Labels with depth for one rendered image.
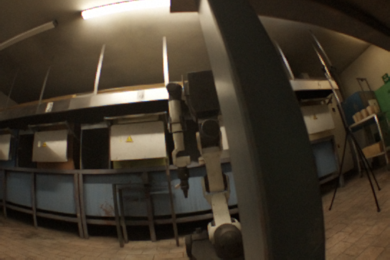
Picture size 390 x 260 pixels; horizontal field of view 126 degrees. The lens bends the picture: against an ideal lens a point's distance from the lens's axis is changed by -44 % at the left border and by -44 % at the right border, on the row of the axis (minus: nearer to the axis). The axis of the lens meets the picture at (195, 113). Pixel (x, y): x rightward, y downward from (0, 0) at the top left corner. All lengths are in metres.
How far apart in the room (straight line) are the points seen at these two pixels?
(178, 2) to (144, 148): 1.75
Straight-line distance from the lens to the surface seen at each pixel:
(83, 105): 2.14
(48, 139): 2.54
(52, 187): 2.64
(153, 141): 1.91
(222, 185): 1.28
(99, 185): 2.24
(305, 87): 2.58
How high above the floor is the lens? 0.63
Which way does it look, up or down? 22 degrees up
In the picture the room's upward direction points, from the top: 8 degrees counter-clockwise
